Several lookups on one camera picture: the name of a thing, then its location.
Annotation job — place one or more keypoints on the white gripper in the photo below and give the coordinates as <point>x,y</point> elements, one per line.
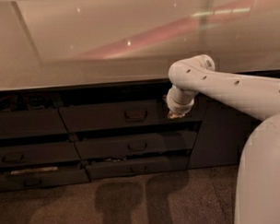
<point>179,109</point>

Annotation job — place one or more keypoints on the dark grey drawer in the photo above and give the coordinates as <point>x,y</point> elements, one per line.
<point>30,123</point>
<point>122,114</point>
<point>37,154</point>
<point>42,179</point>
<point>122,146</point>
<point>132,167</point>

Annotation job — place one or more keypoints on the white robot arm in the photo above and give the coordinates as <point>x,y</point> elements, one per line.
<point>258,186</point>

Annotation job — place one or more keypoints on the dark grey cabinet door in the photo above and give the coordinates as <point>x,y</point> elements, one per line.
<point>221,137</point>

